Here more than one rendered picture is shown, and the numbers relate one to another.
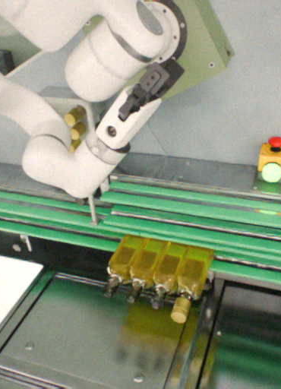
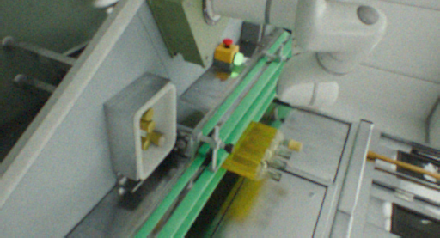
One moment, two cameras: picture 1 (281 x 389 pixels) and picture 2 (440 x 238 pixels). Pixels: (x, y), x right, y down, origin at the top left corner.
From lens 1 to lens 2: 1.29 m
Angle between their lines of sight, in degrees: 71
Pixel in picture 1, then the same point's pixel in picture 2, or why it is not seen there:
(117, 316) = (262, 200)
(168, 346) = (288, 177)
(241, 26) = not seen: outside the picture
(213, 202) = (241, 92)
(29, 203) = (161, 222)
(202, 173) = (214, 86)
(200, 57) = not seen: hidden behind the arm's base
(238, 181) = (229, 76)
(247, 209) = (252, 82)
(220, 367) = (294, 162)
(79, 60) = not seen: hidden behind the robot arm
